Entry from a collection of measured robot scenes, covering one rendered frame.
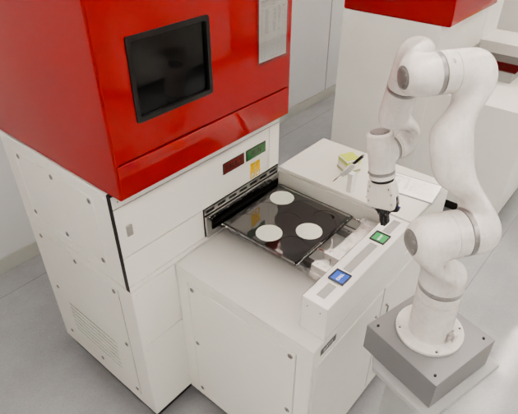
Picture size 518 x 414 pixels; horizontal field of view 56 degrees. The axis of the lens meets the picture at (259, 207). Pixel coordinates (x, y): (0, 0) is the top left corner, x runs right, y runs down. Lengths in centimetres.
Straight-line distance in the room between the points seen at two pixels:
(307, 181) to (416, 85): 98
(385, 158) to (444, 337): 55
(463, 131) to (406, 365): 66
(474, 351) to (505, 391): 119
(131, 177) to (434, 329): 95
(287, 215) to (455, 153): 89
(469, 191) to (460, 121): 17
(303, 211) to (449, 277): 80
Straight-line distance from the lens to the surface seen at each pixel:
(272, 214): 193
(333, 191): 199
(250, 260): 184
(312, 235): 184
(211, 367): 212
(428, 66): 117
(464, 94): 123
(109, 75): 134
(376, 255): 169
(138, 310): 185
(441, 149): 121
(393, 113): 144
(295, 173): 207
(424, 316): 143
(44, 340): 286
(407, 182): 208
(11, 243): 330
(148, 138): 146
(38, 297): 311
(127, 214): 159
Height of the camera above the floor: 204
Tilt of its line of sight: 35 degrees down
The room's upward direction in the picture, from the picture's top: straight up
